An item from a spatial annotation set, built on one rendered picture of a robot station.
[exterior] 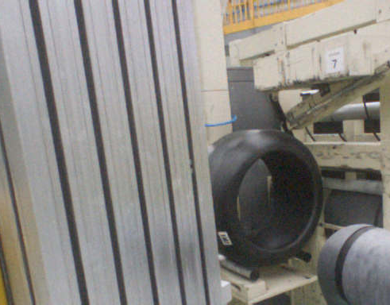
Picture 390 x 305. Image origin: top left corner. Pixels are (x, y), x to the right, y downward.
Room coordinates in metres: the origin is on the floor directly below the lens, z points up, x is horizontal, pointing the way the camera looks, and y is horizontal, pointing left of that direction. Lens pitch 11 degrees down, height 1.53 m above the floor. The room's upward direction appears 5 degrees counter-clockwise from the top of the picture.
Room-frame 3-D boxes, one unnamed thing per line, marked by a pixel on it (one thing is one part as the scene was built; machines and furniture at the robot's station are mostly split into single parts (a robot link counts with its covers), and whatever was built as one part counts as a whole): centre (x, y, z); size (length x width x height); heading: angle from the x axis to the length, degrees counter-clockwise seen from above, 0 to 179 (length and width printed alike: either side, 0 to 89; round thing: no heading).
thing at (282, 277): (1.81, -0.01, 0.80); 0.37 x 0.36 x 0.02; 123
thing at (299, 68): (1.87, -0.33, 1.71); 0.61 x 0.25 x 0.15; 33
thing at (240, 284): (1.74, 0.11, 0.84); 0.36 x 0.09 x 0.06; 33
